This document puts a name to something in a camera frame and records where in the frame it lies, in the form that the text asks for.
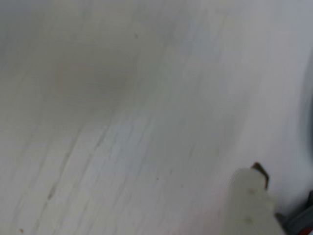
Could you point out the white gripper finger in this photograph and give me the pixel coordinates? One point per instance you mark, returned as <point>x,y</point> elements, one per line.
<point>249,208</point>

